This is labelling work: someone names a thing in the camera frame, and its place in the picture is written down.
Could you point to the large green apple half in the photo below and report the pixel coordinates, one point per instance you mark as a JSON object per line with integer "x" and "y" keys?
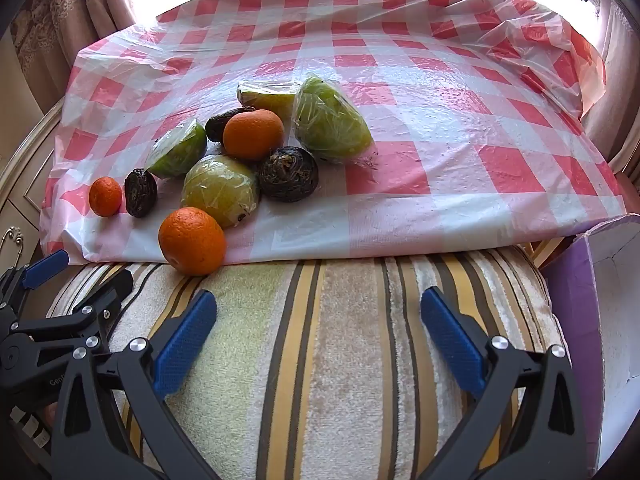
{"x": 331, "y": 120}

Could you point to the large orange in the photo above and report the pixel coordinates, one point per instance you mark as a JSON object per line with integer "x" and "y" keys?
{"x": 192, "y": 241}

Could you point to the small tangerine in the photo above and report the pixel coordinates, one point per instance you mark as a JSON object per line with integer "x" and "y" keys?
{"x": 105, "y": 196}

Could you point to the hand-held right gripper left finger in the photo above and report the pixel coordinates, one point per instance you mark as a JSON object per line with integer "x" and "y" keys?
{"x": 185, "y": 345}

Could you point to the striped towel blanket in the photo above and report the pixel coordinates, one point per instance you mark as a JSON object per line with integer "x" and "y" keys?
{"x": 325, "y": 360}

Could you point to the dark round dried fruit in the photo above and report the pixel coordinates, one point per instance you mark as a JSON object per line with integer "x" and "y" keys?
{"x": 288, "y": 173}

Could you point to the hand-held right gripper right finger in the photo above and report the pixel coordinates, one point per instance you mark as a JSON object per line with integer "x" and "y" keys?
{"x": 452, "y": 345}

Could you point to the medium orange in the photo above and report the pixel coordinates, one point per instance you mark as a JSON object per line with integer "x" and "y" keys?
{"x": 252, "y": 134}

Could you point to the wrapped pale fruit half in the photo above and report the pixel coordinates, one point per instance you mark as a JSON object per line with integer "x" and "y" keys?
{"x": 265, "y": 97}

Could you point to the green apple wedge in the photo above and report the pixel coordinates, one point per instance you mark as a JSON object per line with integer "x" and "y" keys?
{"x": 177, "y": 151}

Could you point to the wrapped yellow-green apple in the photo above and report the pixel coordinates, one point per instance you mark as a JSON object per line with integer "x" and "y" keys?
{"x": 220, "y": 195}

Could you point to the dark wrinkled date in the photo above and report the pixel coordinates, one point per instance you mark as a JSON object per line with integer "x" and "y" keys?
{"x": 140, "y": 192}
{"x": 217, "y": 126}

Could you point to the patterned brown curtain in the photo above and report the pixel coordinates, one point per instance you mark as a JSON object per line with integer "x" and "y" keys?
{"x": 60, "y": 20}
{"x": 620, "y": 60}

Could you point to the red checked plastic tablecloth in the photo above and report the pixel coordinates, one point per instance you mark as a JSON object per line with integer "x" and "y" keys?
{"x": 425, "y": 85}

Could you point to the cream wooden cabinet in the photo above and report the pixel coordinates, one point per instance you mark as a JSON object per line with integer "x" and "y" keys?
{"x": 20, "y": 200}

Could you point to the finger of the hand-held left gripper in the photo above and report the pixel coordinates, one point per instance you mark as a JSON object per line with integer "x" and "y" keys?
{"x": 107, "y": 295}
{"x": 46, "y": 266}

